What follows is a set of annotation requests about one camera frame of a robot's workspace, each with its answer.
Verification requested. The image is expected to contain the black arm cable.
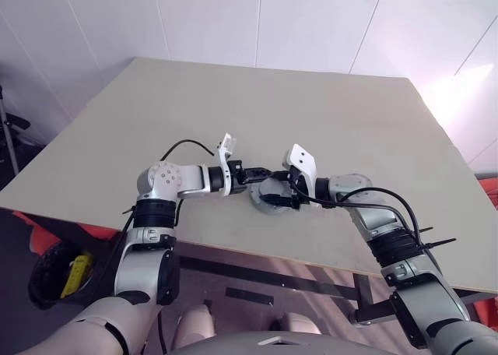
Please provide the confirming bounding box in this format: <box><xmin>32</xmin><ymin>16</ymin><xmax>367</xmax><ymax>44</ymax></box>
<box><xmin>114</xmin><ymin>138</ymin><xmax>216</xmax><ymax>255</ymax></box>
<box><xmin>293</xmin><ymin>186</ymin><xmax>426</xmax><ymax>251</ymax></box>

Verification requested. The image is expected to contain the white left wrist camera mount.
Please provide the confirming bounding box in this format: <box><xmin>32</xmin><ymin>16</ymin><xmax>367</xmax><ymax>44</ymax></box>
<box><xmin>215</xmin><ymin>132</ymin><xmax>239</xmax><ymax>197</ymax></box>

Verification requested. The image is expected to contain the round motor housing with windings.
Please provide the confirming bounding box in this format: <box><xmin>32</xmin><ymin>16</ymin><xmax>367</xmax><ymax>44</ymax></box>
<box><xmin>247</xmin><ymin>182</ymin><xmax>292</xmax><ymax>217</ymax></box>

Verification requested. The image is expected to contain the beige right robot foot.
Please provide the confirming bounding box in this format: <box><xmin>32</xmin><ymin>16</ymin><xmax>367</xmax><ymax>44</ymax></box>
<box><xmin>271</xmin><ymin>311</ymin><xmax>323</xmax><ymax>337</ymax></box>

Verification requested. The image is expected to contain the black metal table frame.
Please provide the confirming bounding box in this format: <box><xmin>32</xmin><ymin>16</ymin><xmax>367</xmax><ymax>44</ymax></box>
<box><xmin>177</xmin><ymin>252</ymin><xmax>395</xmax><ymax>328</ymax></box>

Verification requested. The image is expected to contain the beige rounded robot shell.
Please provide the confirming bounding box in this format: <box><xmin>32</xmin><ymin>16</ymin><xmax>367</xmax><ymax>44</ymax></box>
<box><xmin>49</xmin><ymin>293</ymin><xmax>165</xmax><ymax>355</ymax></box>

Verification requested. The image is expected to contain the black mesh basket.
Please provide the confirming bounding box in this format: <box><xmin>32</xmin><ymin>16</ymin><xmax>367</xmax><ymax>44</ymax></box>
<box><xmin>28</xmin><ymin>239</ymin><xmax>99</xmax><ymax>310</ymax></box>

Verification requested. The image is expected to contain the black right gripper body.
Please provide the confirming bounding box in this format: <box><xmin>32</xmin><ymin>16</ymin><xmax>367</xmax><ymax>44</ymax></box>
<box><xmin>286</xmin><ymin>167</ymin><xmax>313</xmax><ymax>211</ymax></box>

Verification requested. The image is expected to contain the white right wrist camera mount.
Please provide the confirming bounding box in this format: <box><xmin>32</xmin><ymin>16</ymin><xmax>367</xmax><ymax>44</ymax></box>
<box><xmin>281</xmin><ymin>143</ymin><xmax>319</xmax><ymax>201</ymax></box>

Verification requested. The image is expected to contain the beige robot foot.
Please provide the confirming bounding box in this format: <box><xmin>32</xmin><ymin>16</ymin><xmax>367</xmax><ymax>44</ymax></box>
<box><xmin>271</xmin><ymin>311</ymin><xmax>323</xmax><ymax>337</ymax></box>
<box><xmin>174</xmin><ymin>303</ymin><xmax>218</xmax><ymax>349</ymax></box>

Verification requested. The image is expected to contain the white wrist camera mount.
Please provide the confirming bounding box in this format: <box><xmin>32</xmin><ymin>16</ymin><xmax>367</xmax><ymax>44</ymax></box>
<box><xmin>215</xmin><ymin>132</ymin><xmax>239</xmax><ymax>197</ymax></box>
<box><xmin>281</xmin><ymin>143</ymin><xmax>319</xmax><ymax>201</ymax></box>

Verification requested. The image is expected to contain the beige left robot foot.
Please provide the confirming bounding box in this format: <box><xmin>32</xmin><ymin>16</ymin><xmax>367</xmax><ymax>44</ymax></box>
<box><xmin>174</xmin><ymin>303</ymin><xmax>218</xmax><ymax>349</ymax></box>

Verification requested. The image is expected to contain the grey robot torso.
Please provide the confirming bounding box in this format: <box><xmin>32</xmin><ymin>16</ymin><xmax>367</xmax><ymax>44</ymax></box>
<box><xmin>166</xmin><ymin>329</ymin><xmax>391</xmax><ymax>355</ymax></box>

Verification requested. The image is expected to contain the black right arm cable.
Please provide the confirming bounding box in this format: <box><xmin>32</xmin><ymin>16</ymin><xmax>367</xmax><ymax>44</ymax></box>
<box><xmin>293</xmin><ymin>186</ymin><xmax>426</xmax><ymax>251</ymax></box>

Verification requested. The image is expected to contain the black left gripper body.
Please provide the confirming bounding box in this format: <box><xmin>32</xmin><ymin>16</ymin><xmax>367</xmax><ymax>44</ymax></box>
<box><xmin>226</xmin><ymin>159</ymin><xmax>251</xmax><ymax>196</ymax></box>

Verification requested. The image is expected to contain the black tripod stand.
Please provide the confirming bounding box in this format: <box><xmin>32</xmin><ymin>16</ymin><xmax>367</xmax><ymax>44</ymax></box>
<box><xmin>0</xmin><ymin>83</ymin><xmax>33</xmax><ymax>178</ymax></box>

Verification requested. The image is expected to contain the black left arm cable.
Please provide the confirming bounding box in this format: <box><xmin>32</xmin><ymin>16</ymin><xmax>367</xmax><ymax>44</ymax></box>
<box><xmin>114</xmin><ymin>138</ymin><xmax>216</xmax><ymax>255</ymax></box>

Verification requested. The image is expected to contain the black tape strip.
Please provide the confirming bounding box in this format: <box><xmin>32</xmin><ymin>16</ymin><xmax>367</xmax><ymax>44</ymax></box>
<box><xmin>225</xmin><ymin>286</ymin><xmax>274</xmax><ymax>306</ymax></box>

